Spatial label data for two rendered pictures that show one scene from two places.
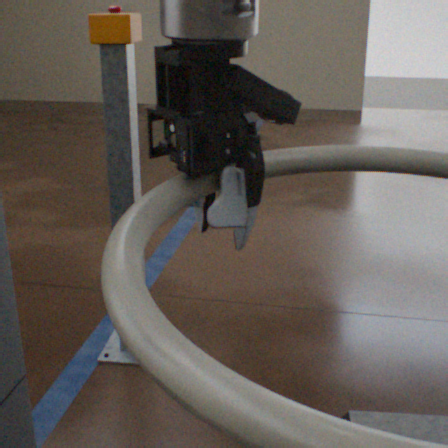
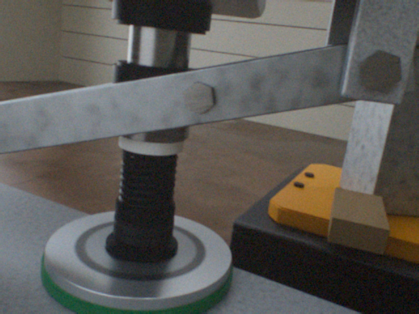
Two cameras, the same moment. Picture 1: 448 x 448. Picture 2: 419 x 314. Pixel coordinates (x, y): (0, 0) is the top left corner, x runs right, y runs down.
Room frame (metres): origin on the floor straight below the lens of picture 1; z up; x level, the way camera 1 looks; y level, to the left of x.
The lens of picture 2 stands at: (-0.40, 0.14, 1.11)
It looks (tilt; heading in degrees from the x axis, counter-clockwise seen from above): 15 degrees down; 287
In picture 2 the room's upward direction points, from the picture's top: 7 degrees clockwise
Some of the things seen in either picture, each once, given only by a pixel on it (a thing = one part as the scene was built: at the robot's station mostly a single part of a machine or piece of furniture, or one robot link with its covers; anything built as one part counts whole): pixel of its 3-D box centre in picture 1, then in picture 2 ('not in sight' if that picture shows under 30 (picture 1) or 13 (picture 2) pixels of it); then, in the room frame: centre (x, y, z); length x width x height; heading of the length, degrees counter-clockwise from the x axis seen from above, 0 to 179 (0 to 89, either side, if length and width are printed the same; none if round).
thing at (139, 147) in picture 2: not in sight; (152, 131); (-0.20, -0.28, 1.01); 0.07 x 0.07 x 0.04
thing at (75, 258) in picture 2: not in sight; (141, 250); (-0.20, -0.28, 0.86); 0.21 x 0.21 x 0.01
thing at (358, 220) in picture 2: not in sight; (357, 217); (-0.46, -0.73, 0.81); 0.20 x 0.10 x 0.05; 91
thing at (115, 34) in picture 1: (125, 196); not in sight; (1.75, 0.30, 0.54); 0.20 x 0.20 x 1.09; 83
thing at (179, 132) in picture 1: (204, 105); not in sight; (0.58, 0.02, 1.02); 0.09 x 0.08 x 0.12; 131
